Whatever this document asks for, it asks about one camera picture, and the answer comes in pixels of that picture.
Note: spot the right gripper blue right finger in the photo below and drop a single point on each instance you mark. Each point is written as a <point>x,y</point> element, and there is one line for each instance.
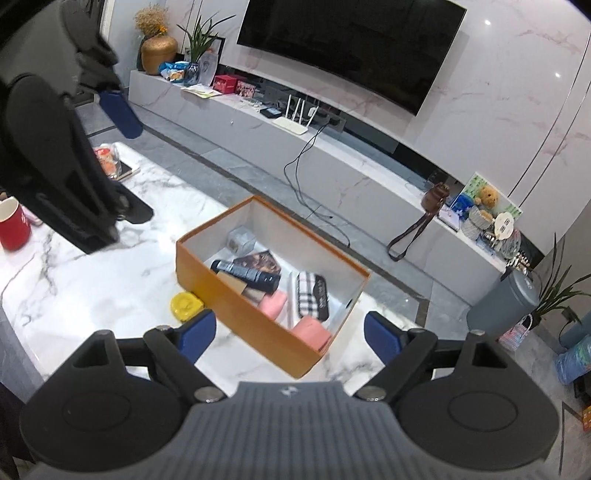
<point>406,355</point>

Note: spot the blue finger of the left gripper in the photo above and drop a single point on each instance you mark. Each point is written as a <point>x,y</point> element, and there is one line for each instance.
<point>119,111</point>

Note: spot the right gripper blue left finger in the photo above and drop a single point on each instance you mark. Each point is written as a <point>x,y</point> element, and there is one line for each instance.
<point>174,353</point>

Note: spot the yellow tape measure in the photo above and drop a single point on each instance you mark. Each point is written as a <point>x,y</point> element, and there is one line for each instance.
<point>185,305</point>

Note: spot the pink cylindrical cup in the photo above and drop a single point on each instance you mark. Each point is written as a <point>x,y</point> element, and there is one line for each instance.
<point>310,331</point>

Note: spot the clear snack container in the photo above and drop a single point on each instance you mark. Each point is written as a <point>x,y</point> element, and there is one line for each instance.
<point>107,156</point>

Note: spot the book stack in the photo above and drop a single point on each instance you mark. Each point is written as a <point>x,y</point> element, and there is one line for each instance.
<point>124,171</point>

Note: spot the blue snack bag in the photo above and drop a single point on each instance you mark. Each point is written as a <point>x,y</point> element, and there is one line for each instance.
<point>173,72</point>

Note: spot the pink rectangular box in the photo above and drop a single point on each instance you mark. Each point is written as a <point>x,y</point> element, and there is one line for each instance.
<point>272,304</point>

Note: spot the plaid black glasses case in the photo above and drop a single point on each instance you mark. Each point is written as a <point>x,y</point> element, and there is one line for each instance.
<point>308,296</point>

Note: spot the gold vase with dried flowers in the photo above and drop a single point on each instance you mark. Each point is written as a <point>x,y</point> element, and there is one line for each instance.
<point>156,45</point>

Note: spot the black cosmetic tube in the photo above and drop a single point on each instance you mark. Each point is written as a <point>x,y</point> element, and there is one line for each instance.
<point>255,279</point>

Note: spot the dark brown printed box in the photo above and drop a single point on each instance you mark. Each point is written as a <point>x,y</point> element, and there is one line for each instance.
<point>263,261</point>

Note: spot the clear plastic cube box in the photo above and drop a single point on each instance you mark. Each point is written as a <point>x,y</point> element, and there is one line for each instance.
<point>241,241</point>

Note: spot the green potted plant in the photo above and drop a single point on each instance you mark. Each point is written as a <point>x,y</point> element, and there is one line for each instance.
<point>200,39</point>

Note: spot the red gift box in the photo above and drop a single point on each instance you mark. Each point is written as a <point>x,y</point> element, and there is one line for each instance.
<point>225,84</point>

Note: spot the orange cardboard box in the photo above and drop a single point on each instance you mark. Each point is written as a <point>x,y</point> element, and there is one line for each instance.
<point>296,248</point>

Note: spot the grey trash bin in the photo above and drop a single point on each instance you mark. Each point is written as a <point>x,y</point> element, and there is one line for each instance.
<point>505,305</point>

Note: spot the red mug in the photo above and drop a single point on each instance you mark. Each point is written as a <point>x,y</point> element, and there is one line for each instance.
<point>15,229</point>

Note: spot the teddy bear toy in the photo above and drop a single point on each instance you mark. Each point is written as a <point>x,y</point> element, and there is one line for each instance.
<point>487,197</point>

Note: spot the green plant right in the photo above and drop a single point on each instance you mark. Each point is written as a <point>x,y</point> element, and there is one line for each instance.
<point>556,290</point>

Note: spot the white wifi router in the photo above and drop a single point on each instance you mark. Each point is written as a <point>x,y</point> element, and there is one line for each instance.
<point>297,118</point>

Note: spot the blue water bottle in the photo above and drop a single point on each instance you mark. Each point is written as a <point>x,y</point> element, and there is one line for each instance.
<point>575,362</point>

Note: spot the black television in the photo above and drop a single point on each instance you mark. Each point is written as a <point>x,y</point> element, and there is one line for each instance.
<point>394,48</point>

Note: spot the brown camera bag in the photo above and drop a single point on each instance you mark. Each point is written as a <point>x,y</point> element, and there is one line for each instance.
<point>432,203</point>

